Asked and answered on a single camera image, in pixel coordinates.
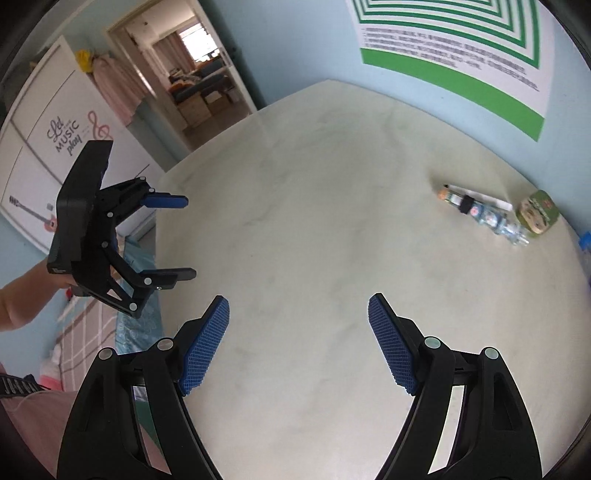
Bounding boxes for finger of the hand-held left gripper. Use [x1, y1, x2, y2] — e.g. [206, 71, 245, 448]
[81, 231, 198, 318]
[98, 176, 189, 228]

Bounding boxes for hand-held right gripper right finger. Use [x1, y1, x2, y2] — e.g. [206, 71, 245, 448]
[368, 293, 541, 480]

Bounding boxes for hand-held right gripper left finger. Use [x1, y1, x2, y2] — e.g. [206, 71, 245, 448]
[56, 295, 230, 480]

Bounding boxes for person's left forearm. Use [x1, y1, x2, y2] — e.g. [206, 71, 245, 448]
[0, 262, 75, 333]

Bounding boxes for teal patterned mat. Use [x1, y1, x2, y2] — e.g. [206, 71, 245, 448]
[111, 233, 165, 354]

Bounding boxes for white printed wardrobe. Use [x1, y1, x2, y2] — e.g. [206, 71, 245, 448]
[0, 34, 163, 256]

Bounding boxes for cardboard box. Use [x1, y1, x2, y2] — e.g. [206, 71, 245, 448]
[178, 97, 214, 130]

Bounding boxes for plaid blanket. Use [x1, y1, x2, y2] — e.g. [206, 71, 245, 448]
[37, 295, 122, 393]

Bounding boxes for pink hanging clothes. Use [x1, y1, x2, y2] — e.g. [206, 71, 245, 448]
[90, 52, 155, 125]

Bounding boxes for grey sofa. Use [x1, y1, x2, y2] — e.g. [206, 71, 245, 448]
[168, 60, 232, 101]

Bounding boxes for crushed small plastic bottle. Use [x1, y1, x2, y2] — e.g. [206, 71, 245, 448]
[438, 184, 531, 246]

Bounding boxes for white paper strip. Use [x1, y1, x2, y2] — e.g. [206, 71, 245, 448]
[449, 184, 514, 212]

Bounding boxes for green snack packet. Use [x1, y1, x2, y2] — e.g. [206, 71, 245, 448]
[515, 190, 560, 238]

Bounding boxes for black printed strap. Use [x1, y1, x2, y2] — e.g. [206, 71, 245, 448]
[0, 373, 49, 398]

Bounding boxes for green striped wall poster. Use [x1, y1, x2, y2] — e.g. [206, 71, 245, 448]
[345, 0, 557, 143]

